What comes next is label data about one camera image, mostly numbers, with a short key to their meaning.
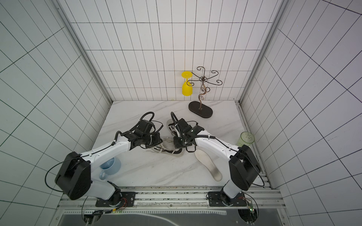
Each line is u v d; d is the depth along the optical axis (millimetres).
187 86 981
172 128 972
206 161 855
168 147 854
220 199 645
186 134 618
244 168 430
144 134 672
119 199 706
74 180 417
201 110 1131
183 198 743
